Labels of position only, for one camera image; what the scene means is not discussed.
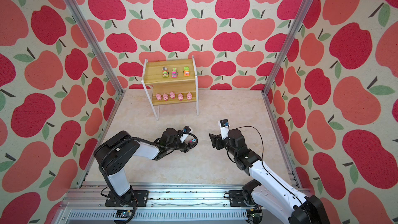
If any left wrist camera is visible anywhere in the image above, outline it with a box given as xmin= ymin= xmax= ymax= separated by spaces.
xmin=180 ymin=126 xmax=192 ymax=143

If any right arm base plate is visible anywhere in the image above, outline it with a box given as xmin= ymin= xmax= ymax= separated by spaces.
xmin=223 ymin=190 xmax=259 ymax=208

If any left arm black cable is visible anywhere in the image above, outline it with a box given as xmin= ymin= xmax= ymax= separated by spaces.
xmin=93 ymin=131 xmax=199 ymax=222

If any two-tier wooden shelf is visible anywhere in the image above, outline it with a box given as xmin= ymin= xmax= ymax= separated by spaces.
xmin=141 ymin=56 xmax=199 ymax=120

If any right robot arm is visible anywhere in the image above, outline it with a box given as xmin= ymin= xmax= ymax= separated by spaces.
xmin=209 ymin=129 xmax=330 ymax=224

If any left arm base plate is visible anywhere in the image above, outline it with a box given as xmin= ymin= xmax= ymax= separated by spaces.
xmin=105 ymin=190 xmax=149 ymax=207

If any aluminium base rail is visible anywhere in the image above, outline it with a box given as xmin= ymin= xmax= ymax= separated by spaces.
xmin=55 ymin=181 xmax=324 ymax=224

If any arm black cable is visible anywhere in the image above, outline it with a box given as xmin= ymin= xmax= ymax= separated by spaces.
xmin=226 ymin=125 xmax=308 ymax=200
xmin=93 ymin=131 xmax=199 ymax=222

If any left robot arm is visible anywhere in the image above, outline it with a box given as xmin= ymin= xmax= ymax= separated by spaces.
xmin=93 ymin=126 xmax=198 ymax=198

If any aluminium frame post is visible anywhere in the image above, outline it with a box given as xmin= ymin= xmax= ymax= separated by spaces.
xmin=262 ymin=0 xmax=313 ymax=99
xmin=63 ymin=0 xmax=124 ymax=96

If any brown toy block car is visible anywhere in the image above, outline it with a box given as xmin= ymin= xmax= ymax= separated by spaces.
xmin=162 ymin=67 xmax=169 ymax=78

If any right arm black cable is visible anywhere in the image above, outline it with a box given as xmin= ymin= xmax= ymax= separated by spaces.
xmin=226 ymin=125 xmax=308 ymax=200

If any green orange toy truck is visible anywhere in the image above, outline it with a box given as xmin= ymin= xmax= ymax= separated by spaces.
xmin=183 ymin=66 xmax=190 ymax=77

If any right aluminium frame post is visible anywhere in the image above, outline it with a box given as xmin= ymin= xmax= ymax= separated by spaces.
xmin=262 ymin=0 xmax=313 ymax=99

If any small pink toy car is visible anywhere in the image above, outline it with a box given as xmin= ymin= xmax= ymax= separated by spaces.
xmin=172 ymin=67 xmax=178 ymax=78

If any left aluminium frame post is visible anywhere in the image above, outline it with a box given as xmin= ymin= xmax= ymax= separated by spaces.
xmin=63 ymin=0 xmax=124 ymax=96

